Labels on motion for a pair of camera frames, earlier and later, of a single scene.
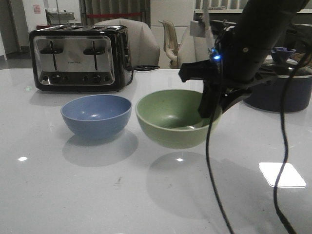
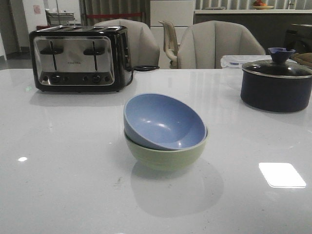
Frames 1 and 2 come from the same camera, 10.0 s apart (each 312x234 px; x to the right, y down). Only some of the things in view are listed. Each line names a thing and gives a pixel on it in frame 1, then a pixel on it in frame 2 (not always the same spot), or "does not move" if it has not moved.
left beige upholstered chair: (144, 50) does not move
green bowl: (172, 118) to (164, 160)
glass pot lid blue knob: (281, 63) does not move
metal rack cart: (64, 18) does not move
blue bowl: (96, 117) to (163, 122)
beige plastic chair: (170, 43) does not move
